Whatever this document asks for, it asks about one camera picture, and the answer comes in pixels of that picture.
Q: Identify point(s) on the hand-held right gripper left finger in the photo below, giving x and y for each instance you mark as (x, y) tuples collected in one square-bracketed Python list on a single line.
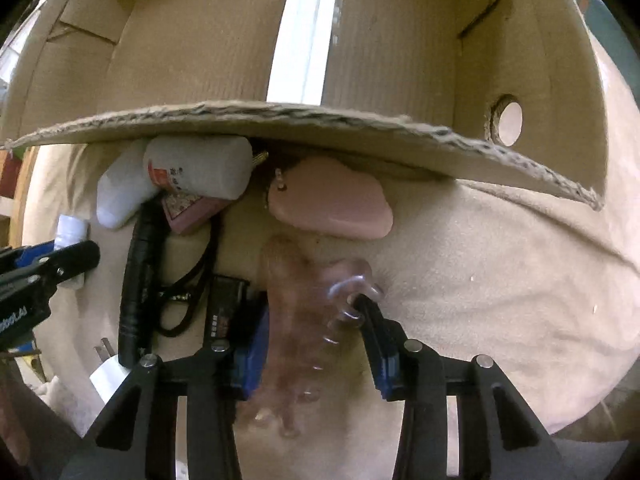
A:
[(250, 360)]

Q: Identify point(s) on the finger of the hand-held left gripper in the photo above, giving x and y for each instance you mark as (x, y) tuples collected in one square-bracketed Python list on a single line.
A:
[(70, 260)]

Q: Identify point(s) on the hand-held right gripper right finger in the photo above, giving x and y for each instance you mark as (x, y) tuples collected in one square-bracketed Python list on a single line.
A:
[(381, 360)]

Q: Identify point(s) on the translucent brown hair claw clip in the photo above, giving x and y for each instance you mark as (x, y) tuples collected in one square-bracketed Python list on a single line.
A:
[(295, 310)]

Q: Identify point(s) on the black flashlight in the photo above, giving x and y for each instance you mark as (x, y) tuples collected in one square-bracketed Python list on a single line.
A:
[(135, 280)]

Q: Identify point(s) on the white earbud case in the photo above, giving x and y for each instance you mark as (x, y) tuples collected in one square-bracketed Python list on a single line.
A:
[(117, 200)]

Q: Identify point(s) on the cardboard box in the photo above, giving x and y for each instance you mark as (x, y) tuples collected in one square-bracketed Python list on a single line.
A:
[(380, 50)]

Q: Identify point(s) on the small black device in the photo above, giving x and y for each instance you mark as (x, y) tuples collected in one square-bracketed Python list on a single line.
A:
[(227, 305)]

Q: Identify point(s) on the small pink box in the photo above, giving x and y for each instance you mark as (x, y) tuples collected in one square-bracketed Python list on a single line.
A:
[(192, 212)]

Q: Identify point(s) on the tan bedsheet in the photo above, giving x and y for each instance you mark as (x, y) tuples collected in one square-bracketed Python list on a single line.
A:
[(500, 285)]

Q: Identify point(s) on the white bottle with red label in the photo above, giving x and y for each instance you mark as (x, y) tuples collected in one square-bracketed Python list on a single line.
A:
[(200, 165)]

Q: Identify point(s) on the pink plastic case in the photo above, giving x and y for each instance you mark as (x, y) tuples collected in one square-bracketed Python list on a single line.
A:
[(330, 200)]

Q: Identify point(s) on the teal mat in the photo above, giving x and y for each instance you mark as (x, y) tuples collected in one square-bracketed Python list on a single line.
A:
[(597, 20)]

